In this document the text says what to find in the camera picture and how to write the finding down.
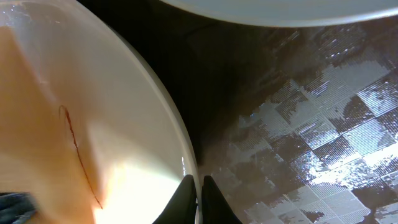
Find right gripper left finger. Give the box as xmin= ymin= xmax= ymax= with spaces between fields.
xmin=153 ymin=175 xmax=197 ymax=224

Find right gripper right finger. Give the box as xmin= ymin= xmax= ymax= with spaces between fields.
xmin=201 ymin=175 xmax=242 ymax=224

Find white plate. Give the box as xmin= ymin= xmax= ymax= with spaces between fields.
xmin=1 ymin=1 xmax=198 ymax=223

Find pale blue plate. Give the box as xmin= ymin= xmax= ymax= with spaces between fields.
xmin=162 ymin=0 xmax=397 ymax=27

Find green yellow scrub sponge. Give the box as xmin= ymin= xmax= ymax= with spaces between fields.
xmin=0 ymin=192 xmax=37 ymax=224

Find brown plastic serving tray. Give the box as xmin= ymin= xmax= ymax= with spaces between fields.
xmin=83 ymin=1 xmax=397 ymax=223

